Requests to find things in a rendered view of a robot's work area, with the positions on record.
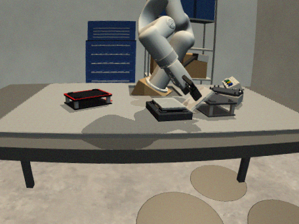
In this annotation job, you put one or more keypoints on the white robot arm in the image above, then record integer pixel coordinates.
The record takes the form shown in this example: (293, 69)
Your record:
(153, 34)

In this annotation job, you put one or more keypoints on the beige button panel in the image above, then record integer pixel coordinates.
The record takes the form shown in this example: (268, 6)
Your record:
(232, 83)

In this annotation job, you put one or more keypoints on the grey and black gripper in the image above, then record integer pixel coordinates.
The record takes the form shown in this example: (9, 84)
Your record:
(181, 78)

